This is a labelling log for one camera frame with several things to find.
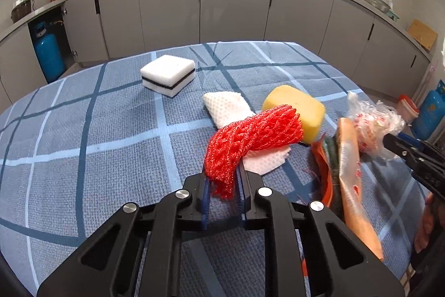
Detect plain bamboo cutting board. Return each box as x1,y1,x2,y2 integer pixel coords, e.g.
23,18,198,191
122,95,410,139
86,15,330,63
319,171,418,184
406,19,439,52

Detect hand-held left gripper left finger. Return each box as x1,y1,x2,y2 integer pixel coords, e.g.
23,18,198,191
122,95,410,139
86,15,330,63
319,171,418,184
36,173,212,297

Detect small blue gas cylinder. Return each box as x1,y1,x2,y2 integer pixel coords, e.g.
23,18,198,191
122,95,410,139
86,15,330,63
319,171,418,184
33,22,66,84

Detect white and black sponge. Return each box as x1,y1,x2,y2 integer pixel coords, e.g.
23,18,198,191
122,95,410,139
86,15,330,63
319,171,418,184
140,55,196,97

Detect red foam net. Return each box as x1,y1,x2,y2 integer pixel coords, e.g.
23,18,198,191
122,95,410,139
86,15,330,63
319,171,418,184
204,104,304,198

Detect pink bucket with red bag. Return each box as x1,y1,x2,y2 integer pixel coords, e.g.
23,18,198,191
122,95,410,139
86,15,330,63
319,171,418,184
396,94,419,125

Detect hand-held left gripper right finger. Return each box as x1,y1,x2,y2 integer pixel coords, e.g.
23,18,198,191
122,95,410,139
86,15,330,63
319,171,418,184
236,166,406,297

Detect grey kitchen counter cabinets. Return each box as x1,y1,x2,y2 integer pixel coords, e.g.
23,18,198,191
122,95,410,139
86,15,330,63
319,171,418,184
0,0,433,103

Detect pink mop handle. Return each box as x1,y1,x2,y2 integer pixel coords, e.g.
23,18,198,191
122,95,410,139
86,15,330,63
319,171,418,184
419,65,439,99

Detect large blue gas cylinder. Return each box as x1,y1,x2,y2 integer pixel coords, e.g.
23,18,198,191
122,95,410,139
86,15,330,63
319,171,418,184
412,79,445,141

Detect blue plaid tablecloth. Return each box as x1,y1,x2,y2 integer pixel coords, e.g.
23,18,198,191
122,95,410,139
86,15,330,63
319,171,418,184
0,41,432,297

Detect clear red printed plastic wrapper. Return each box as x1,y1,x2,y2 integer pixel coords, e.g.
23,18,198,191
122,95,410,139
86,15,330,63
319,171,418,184
346,91,406,158

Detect person's right hand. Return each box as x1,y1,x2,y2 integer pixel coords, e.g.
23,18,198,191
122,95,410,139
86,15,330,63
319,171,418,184
414,194,437,253

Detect white foam net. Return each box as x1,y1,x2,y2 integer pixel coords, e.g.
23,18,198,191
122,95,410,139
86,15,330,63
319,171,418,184
202,91,293,176

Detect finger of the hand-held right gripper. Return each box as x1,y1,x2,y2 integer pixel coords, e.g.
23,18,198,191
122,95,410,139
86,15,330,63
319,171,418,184
382,134,445,195
398,133,445,170

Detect yellow sponge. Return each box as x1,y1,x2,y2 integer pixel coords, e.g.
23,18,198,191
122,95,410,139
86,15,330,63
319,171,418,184
262,85,326,144

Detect orange plastic packaging bag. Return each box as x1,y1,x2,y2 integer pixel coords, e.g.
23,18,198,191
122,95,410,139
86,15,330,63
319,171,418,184
301,117,385,278

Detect dark rice cooker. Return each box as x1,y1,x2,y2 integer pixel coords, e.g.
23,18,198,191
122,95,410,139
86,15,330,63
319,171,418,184
10,0,33,23

